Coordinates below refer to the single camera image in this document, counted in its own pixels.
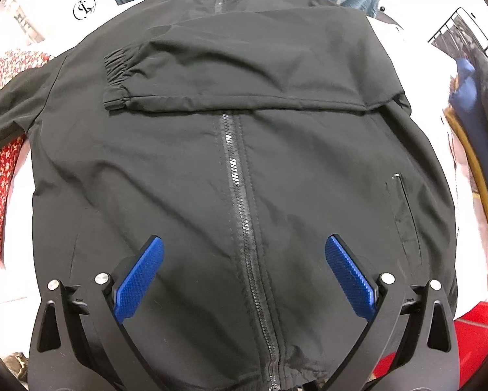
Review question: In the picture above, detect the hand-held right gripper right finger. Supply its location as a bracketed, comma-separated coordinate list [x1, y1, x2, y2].
[324, 234, 461, 391]

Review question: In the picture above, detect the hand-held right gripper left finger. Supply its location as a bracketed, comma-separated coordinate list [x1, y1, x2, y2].
[29, 234, 165, 391]

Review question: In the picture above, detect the black zip jacket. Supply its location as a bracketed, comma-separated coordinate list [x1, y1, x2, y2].
[0, 0, 458, 391]

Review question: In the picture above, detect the red plastic bin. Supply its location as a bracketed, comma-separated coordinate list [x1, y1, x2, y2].
[370, 301, 488, 388]

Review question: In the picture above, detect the navy blue cloth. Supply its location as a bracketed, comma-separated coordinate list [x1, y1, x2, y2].
[448, 58, 488, 229]

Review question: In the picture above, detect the black wire rack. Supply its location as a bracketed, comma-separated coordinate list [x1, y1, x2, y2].
[428, 7, 488, 64]

